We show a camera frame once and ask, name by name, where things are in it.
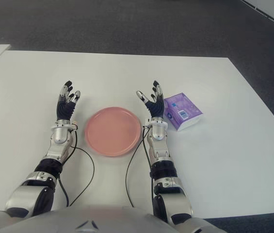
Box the purple tissue paper pack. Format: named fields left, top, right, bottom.
left=163, top=92, right=203, bottom=132

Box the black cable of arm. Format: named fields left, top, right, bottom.
left=58, top=125, right=96, bottom=207
left=125, top=126, right=153, bottom=208

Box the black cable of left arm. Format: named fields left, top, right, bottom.
left=58, top=125, right=96, bottom=207

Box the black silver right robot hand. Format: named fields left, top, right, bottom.
left=136, top=80, right=166, bottom=119

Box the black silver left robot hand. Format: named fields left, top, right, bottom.
left=55, top=80, right=82, bottom=121

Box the silver robot torso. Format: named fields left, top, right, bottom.
left=0, top=206, right=268, bottom=233

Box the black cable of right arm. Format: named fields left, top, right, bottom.
left=125, top=126, right=153, bottom=208

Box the pink round plate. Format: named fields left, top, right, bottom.
left=84, top=106, right=142, bottom=158

